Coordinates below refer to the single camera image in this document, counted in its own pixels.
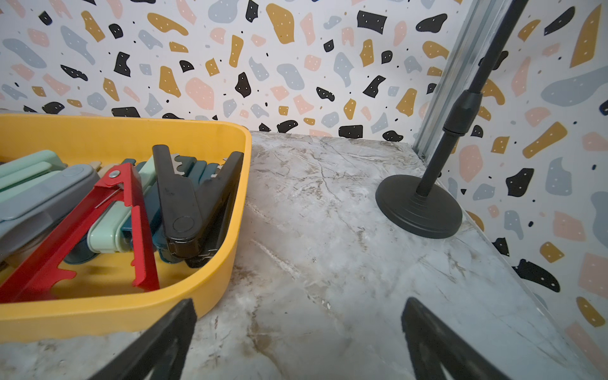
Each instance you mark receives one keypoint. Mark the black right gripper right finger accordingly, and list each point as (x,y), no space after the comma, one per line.
(435,350)

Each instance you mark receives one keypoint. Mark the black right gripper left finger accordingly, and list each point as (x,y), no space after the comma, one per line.
(160,352)

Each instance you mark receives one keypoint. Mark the yellow storage box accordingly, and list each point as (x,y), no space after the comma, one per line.
(101,298)

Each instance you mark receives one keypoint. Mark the red pruning pliers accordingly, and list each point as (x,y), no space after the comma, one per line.
(37,275)

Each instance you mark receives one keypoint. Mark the grey pliers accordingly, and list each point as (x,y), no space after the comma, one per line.
(30,213)

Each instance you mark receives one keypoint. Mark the pale green pliers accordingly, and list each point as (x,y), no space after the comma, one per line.
(23,173)

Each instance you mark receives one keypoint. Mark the light green pliers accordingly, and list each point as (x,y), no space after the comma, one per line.
(106,235)

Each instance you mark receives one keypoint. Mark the teal pliers moved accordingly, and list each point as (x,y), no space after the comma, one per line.
(197,172)
(156,213)

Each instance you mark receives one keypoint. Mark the black pruning pliers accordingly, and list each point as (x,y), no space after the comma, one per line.
(216,235)

